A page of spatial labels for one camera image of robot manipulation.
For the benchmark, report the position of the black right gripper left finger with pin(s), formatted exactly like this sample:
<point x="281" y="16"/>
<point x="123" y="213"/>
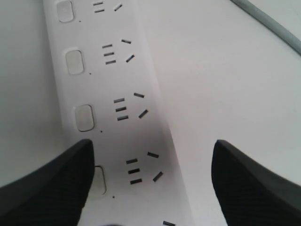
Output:
<point x="53" y="195"/>

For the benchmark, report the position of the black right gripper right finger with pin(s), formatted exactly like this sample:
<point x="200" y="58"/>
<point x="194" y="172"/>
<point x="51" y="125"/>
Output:
<point x="250" y="194"/>

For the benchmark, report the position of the white five-outlet power strip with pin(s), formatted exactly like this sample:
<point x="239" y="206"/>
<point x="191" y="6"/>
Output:
<point x="108" y="92"/>

